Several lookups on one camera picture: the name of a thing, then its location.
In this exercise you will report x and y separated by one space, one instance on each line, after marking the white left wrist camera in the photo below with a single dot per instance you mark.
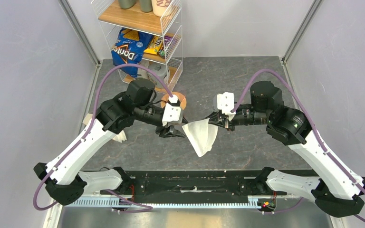
173 113

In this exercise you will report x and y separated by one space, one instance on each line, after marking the single white coffee filter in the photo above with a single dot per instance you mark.
202 135

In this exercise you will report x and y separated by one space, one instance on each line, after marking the white paper coffee filters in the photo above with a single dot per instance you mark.
121 137

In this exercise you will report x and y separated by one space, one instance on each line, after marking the blue Doritos chip bag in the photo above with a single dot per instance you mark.
130 46

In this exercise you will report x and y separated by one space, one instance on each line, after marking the green can on shelf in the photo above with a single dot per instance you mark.
126 4

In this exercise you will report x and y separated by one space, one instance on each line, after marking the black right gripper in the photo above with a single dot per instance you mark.
226 121

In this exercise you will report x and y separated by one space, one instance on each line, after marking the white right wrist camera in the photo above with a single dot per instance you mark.
224 103

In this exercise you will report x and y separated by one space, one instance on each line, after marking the white wire shelf rack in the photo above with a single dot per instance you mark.
148 32

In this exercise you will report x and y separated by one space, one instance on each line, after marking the yellow snack bag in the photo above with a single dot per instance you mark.
157 45

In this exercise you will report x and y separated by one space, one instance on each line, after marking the wooden ring dripper stand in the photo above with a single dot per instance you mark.
180 96

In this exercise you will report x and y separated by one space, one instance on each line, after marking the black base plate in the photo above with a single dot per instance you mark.
232 189

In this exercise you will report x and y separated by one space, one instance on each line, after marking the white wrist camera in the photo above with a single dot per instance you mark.
224 103
173 113

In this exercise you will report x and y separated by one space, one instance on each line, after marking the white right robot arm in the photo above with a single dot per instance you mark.
331 189

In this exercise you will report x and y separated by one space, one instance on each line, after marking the cream cup on shelf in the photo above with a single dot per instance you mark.
161 7

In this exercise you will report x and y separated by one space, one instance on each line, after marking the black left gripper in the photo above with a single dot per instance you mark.
170 132

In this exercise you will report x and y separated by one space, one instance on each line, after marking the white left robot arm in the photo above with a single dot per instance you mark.
63 177

